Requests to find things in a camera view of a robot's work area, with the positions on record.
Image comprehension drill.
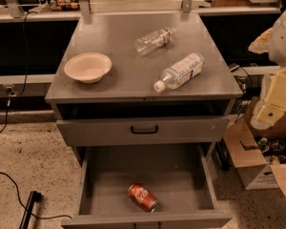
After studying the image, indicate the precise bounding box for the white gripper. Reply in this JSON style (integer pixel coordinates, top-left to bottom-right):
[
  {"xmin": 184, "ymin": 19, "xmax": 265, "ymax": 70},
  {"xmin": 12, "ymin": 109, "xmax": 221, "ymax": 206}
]
[{"xmin": 248, "ymin": 10, "xmax": 286, "ymax": 130}]

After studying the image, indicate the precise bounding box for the red coke can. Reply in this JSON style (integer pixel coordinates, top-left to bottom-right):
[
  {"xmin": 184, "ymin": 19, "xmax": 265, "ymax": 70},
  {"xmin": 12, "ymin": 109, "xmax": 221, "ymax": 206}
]
[{"xmin": 128, "ymin": 183, "xmax": 158, "ymax": 212}]

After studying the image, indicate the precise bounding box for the open grey middle drawer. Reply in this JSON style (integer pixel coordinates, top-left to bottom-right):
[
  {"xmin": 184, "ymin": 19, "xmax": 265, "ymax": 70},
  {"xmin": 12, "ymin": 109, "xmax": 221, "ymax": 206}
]
[{"xmin": 61, "ymin": 144, "xmax": 231, "ymax": 229}]

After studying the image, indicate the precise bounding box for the grey drawer cabinet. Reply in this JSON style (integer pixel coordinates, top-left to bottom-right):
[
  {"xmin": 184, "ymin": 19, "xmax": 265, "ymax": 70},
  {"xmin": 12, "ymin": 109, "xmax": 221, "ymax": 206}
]
[{"xmin": 46, "ymin": 12, "xmax": 242, "ymax": 159}]

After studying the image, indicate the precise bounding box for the grey top drawer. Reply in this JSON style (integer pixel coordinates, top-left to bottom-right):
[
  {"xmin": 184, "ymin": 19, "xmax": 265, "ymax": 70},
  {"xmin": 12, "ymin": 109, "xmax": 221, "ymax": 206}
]
[{"xmin": 57, "ymin": 115, "xmax": 231, "ymax": 146}]

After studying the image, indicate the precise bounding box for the open cardboard box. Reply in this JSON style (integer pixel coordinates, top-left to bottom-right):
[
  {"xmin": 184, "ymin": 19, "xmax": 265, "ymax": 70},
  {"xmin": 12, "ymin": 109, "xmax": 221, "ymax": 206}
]
[{"xmin": 223, "ymin": 97, "xmax": 286, "ymax": 197}]

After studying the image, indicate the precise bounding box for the white labelled water bottle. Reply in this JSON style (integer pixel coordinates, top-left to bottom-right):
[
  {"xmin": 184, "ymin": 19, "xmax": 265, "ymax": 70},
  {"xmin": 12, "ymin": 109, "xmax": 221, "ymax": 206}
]
[{"xmin": 153, "ymin": 52, "xmax": 205, "ymax": 93}]

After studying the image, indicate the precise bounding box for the clear empty plastic bottle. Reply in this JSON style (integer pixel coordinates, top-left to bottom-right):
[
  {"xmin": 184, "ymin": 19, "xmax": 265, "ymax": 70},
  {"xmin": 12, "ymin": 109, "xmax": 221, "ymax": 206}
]
[{"xmin": 134, "ymin": 27, "xmax": 176, "ymax": 55}]

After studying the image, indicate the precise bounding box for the white paper bowl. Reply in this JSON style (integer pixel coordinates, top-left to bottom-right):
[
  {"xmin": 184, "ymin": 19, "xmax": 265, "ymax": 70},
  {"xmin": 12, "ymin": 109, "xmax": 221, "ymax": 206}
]
[{"xmin": 64, "ymin": 52, "xmax": 112, "ymax": 84}]

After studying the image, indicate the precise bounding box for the black bar on floor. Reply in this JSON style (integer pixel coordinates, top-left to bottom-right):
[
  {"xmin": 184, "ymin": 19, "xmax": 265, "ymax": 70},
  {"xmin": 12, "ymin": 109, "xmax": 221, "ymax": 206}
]
[{"xmin": 19, "ymin": 191, "xmax": 42, "ymax": 229}]

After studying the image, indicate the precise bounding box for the black drawer handle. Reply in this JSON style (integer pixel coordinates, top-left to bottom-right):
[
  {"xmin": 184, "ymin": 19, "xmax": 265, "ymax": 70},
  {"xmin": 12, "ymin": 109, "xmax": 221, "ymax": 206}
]
[{"xmin": 131, "ymin": 125, "xmax": 159, "ymax": 135}]

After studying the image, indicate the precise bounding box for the black hanging cable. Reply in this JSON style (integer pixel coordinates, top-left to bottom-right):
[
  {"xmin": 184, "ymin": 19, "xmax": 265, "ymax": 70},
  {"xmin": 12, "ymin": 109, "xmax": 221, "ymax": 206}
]
[{"xmin": 0, "ymin": 10, "xmax": 39, "ymax": 141}]

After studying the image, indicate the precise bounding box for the black floor cable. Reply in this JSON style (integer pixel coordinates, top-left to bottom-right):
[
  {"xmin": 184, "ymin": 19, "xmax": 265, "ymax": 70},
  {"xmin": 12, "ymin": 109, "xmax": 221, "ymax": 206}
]
[{"xmin": 0, "ymin": 170, "xmax": 73, "ymax": 221}]

